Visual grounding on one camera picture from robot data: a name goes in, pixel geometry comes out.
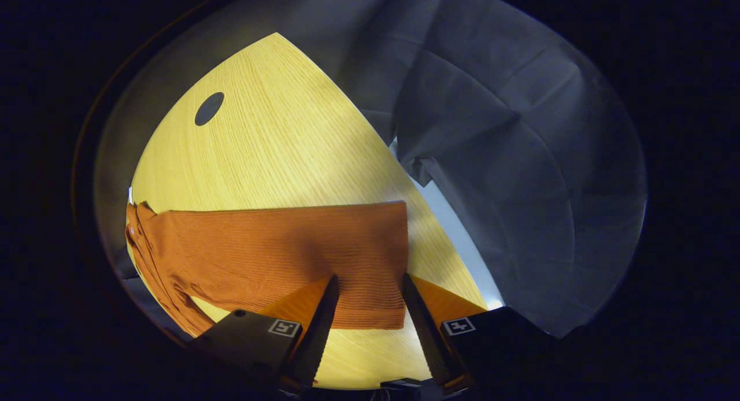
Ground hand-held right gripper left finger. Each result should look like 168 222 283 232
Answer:
188 274 341 393

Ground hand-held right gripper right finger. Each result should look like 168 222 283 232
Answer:
402 273 556 393

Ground orange corduroy jacket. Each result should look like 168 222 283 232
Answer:
124 200 409 338

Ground black backdrop cloth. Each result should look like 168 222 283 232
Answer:
95 0 647 338

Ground black table cable hole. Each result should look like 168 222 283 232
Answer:
194 92 225 127

